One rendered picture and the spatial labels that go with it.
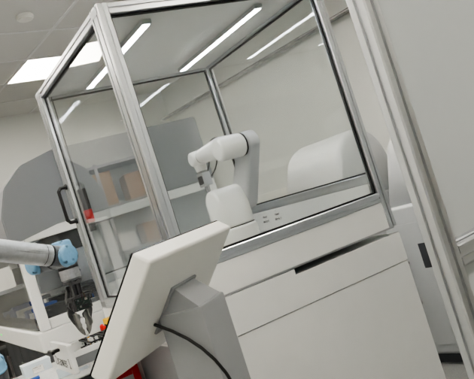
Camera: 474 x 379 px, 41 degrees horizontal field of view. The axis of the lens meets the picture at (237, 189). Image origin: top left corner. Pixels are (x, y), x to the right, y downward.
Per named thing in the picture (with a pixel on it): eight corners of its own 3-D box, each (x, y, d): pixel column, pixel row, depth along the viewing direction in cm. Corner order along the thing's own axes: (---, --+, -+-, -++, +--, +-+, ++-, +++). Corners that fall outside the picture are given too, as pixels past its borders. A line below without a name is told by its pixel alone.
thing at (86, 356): (77, 368, 225) (73, 352, 225) (61, 363, 247) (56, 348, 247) (175, 327, 245) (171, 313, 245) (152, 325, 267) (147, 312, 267)
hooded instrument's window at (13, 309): (39, 332, 311) (11, 245, 311) (-9, 325, 465) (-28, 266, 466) (231, 260, 368) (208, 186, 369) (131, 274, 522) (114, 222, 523)
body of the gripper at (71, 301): (74, 314, 230) (65, 283, 230) (68, 313, 237) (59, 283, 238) (94, 307, 234) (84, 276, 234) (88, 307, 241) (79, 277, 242)
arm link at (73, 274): (56, 272, 238) (77, 266, 242) (59, 284, 238) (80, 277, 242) (61, 271, 232) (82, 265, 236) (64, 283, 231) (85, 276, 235)
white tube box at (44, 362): (25, 378, 282) (22, 367, 282) (22, 376, 290) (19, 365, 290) (53, 367, 288) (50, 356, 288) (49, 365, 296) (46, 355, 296)
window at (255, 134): (187, 261, 208) (109, 16, 209) (186, 261, 208) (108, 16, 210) (375, 192, 251) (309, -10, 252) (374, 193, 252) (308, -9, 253)
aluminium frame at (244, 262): (192, 308, 204) (94, 3, 205) (101, 308, 292) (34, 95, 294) (396, 224, 252) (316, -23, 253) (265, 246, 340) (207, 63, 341)
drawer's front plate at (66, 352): (75, 375, 222) (66, 345, 223) (57, 368, 247) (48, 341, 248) (80, 373, 223) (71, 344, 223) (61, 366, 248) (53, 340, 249)
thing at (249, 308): (205, 350, 204) (192, 307, 204) (111, 338, 292) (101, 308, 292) (408, 259, 251) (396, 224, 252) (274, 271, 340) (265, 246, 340)
